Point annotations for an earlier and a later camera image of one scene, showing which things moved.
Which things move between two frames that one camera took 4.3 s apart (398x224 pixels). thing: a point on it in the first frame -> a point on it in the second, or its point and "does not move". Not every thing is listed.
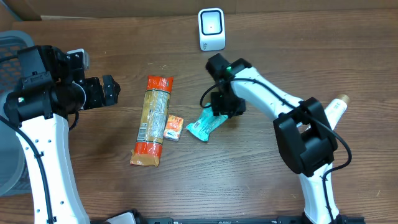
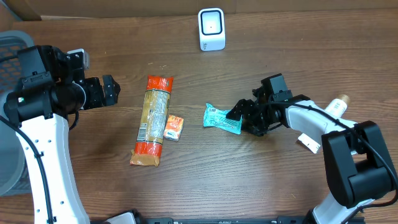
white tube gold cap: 335,109 does not move
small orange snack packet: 173,127 does not move
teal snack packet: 207,123 -> 217,118
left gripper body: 95,96 does not move
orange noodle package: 148,148 does not move
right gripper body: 231,103 -> 261,118
